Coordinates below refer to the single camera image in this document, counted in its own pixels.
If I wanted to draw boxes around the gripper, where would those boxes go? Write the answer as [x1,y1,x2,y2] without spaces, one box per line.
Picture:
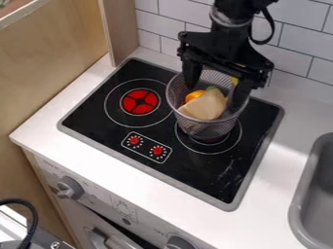
[175,19,277,114]

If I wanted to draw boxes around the silver mesh basket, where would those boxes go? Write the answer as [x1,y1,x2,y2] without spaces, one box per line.
[165,69,253,142]

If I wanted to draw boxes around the orange toy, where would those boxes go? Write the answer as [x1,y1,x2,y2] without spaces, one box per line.
[183,89,207,104]

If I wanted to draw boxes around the toy stove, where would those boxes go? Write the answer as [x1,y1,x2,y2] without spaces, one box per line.
[55,57,286,212]

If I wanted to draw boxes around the toy sink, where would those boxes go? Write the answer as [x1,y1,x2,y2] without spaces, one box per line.
[287,131,333,249]

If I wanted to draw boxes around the black cable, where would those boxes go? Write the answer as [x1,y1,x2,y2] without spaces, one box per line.
[0,197,41,249]

